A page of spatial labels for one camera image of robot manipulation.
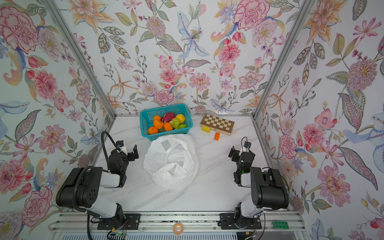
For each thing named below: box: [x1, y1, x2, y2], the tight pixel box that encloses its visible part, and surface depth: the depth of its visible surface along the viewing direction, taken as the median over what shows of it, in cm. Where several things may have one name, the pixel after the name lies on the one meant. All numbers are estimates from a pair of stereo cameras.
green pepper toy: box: [169, 117, 180, 128], surface depth 109 cm
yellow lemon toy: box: [175, 114, 186, 124], surface depth 114 cm
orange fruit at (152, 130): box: [147, 126, 159, 135], surface depth 109 cm
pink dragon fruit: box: [162, 112, 176, 123], surface depth 112 cm
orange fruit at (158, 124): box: [153, 119, 164, 130], surface depth 109 cm
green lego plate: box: [272, 221, 290, 230], surface depth 73 cm
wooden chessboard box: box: [199, 114, 235, 136], surface depth 116 cm
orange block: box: [213, 132, 221, 141], surface depth 110 cm
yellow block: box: [201, 125, 211, 133], surface depth 113 cm
